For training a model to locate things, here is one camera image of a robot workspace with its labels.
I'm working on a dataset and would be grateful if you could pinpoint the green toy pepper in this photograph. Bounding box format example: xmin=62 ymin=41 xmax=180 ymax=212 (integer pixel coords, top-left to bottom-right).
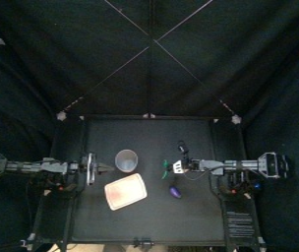
xmin=161 ymin=158 xmax=172 ymax=181

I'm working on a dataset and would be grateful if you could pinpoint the pink rectangular plate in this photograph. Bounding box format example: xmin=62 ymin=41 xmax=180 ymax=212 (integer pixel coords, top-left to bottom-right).
xmin=104 ymin=172 xmax=149 ymax=212

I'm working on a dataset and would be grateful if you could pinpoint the purple toy eggplant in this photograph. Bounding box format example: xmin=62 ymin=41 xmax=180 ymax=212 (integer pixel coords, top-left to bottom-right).
xmin=168 ymin=185 xmax=184 ymax=200

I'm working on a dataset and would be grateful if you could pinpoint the black table edge clamp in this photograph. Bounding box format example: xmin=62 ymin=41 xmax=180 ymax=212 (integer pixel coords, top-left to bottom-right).
xmin=132 ymin=238 xmax=156 ymax=249

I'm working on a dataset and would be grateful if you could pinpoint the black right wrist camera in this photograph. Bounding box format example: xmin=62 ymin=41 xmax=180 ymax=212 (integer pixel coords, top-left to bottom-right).
xmin=176 ymin=140 xmax=191 ymax=156

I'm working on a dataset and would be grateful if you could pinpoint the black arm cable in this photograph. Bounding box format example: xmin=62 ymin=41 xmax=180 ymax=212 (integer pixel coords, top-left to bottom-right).
xmin=183 ymin=164 xmax=228 ymax=181

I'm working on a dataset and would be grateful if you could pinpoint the grey table corner bracket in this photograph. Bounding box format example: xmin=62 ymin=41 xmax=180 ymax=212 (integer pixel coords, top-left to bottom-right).
xmin=20 ymin=232 xmax=37 ymax=252

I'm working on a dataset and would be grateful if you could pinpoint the thin white cord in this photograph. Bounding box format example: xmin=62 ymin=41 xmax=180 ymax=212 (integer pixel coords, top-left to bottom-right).
xmin=60 ymin=0 xmax=213 ymax=113
xmin=102 ymin=0 xmax=238 ymax=118

